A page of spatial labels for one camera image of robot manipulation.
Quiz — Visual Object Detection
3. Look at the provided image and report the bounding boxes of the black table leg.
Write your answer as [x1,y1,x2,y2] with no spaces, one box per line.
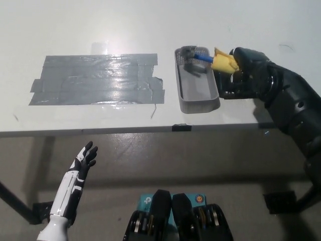
[0,180,34,224]
[295,180,321,209]

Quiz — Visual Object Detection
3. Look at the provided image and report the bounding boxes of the gray duct tape patch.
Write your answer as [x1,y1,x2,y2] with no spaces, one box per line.
[28,53,166,107]

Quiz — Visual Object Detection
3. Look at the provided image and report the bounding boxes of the gray perforated plastic container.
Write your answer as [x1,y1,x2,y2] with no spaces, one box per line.
[174,46,222,114]

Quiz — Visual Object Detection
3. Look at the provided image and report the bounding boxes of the black teal robot body blocks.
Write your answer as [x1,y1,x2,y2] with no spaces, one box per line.
[122,189,234,241]

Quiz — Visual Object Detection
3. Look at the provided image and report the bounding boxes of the blue hammer with yellow wrap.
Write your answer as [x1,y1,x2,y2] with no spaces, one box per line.
[180,46,239,75]

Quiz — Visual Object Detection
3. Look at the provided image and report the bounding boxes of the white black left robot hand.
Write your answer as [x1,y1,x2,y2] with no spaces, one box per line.
[49,141,99,222]

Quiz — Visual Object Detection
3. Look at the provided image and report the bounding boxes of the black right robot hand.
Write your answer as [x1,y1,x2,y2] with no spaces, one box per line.
[229,46,274,99]

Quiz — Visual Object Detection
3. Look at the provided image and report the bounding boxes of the black tape patch on desk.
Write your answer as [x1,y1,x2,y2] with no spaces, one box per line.
[214,70,259,100]

